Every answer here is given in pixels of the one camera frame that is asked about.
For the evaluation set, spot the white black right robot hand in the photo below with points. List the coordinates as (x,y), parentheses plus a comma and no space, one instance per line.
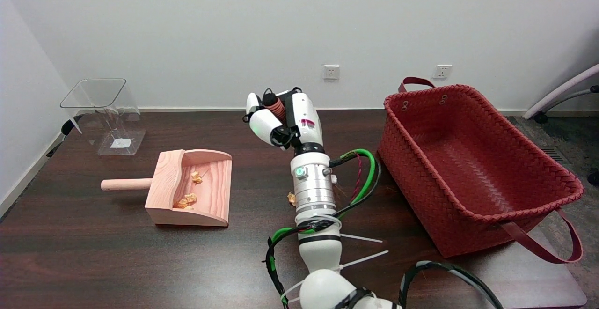
(306,117)

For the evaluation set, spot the brown straw hand broom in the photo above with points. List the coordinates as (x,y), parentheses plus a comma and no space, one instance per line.
(276,107)

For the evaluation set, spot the orange paper ball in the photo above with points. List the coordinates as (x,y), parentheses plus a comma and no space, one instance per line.
(291,199)
(196,177)
(181,203)
(191,198)

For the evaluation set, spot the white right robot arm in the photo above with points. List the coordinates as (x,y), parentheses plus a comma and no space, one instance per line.
(311,192)

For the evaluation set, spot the pink wooden dustpan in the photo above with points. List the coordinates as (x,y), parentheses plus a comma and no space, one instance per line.
(215,192)

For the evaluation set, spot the red woven basket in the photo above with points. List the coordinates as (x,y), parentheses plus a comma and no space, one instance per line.
(468,159)

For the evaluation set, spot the clear plastic container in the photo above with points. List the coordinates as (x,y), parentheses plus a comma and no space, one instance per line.
(117,136)

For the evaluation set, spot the metal floor vent grille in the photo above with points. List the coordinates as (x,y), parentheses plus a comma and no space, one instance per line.
(554,154)

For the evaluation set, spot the white black office chair base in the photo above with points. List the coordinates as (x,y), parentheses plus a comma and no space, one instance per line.
(557,92)

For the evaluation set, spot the white wall outlet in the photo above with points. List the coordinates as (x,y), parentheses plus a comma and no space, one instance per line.
(331,72)
(443,71)

